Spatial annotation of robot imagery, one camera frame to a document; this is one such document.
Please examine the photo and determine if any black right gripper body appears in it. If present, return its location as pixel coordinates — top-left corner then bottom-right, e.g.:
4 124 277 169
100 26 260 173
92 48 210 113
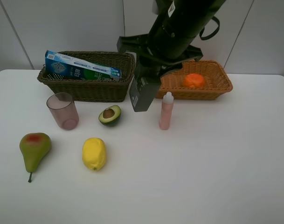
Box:
117 34 203 77

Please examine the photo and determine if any black square pump bottle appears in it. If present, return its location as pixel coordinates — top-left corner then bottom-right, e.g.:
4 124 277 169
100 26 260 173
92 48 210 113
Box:
129 72 161 112

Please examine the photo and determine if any pink bottle white cap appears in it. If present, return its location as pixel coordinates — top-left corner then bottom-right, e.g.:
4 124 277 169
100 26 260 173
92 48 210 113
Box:
159 92 174 130

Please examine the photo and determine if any orange tangerine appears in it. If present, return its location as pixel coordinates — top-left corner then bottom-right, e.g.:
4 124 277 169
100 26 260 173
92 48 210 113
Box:
183 73 205 88

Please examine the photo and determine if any blue green toothpaste box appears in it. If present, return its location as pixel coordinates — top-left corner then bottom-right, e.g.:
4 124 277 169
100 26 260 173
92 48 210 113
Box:
45 50 122 81

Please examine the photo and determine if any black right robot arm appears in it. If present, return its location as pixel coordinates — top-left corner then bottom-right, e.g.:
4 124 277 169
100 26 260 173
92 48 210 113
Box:
117 0 224 78

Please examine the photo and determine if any orange wicker basket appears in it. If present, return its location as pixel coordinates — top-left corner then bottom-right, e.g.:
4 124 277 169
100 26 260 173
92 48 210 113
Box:
156 60 233 100

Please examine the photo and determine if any halved avocado with pit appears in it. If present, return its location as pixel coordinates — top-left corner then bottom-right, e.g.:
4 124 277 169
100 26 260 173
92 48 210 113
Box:
98 105 121 127

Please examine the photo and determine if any dark brown wicker basket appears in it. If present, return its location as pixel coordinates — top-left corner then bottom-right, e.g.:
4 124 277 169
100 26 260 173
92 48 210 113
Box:
37 51 135 103

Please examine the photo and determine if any translucent purple plastic cup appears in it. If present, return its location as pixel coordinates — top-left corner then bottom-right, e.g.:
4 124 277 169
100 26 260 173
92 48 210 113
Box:
46 92 79 130

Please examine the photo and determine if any yellow lemon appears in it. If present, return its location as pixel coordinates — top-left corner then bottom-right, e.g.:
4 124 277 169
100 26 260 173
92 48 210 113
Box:
82 138 107 171

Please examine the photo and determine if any green red pear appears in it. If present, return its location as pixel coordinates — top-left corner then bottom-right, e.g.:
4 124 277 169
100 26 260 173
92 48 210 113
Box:
19 133 52 183

